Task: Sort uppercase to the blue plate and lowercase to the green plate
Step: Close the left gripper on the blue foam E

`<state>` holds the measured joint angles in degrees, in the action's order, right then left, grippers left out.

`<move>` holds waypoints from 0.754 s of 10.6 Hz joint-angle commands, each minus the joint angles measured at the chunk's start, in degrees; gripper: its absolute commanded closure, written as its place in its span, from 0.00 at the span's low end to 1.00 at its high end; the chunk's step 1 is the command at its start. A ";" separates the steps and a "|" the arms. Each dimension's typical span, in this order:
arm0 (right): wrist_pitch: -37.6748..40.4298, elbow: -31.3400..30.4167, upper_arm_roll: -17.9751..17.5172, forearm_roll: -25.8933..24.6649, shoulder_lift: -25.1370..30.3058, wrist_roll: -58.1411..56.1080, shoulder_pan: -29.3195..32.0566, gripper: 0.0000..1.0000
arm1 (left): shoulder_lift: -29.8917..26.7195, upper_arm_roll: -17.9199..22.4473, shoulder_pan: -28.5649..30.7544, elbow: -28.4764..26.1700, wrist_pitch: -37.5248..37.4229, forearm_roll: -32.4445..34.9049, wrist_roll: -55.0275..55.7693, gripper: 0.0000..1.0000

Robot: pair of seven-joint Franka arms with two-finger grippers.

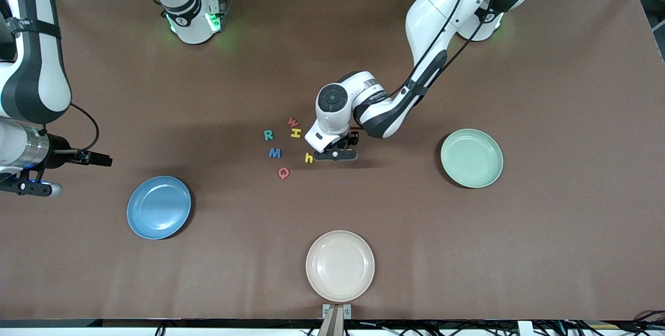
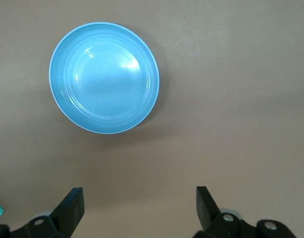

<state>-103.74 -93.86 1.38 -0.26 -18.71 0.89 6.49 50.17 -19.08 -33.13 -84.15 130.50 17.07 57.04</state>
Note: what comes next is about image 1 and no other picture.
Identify beige plate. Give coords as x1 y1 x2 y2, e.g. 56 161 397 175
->
305 230 376 303

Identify blue plate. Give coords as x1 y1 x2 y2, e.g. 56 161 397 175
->
126 176 192 240

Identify green plate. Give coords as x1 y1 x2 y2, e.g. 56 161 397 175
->
440 128 504 189

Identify brown table cover mat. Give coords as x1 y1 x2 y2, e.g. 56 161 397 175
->
0 0 665 321

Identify grey base connector box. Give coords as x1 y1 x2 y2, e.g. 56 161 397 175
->
208 0 228 32

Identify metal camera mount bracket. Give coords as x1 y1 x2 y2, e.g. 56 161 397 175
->
322 303 352 336

